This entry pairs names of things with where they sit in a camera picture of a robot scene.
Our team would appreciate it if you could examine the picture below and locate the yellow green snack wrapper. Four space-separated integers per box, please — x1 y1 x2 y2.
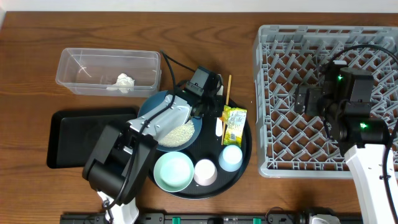
221 105 247 147

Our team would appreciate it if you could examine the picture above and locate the white rice pile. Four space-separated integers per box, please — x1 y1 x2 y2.
159 121 195 147

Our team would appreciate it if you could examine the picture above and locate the blue plate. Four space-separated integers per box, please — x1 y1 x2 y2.
138 90 202 152

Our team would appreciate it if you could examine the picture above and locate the light blue cup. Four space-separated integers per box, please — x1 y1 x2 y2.
218 145 243 172

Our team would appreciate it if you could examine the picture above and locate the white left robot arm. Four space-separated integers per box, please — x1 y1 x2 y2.
82 67 223 223

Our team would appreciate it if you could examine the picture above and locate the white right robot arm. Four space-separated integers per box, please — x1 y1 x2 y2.
294 60 397 223

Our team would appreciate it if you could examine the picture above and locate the grey plastic dishwasher rack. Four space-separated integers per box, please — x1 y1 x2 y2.
253 25 397 179

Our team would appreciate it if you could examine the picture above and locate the clear plastic waste bin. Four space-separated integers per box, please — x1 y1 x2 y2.
55 48 161 98

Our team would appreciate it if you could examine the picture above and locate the wooden chopstick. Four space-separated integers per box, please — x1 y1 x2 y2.
221 74 232 146

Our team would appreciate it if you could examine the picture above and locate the white plastic spoon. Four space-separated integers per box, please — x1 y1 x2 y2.
215 74 224 138

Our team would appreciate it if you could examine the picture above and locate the round black serving tray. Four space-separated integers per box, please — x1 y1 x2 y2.
138 98 252 200

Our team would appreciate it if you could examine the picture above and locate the crumpled white tissue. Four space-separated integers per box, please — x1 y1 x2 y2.
106 73 135 94

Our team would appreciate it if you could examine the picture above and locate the pale pink cup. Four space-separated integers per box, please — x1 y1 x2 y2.
193 159 218 186

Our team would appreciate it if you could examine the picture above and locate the mint green bowl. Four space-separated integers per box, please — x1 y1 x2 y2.
153 152 194 193

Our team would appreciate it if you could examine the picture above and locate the rectangular black tray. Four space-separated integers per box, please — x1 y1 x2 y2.
47 108 137 169

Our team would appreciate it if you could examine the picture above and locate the black rail with green clips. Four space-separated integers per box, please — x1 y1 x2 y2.
59 212 363 224

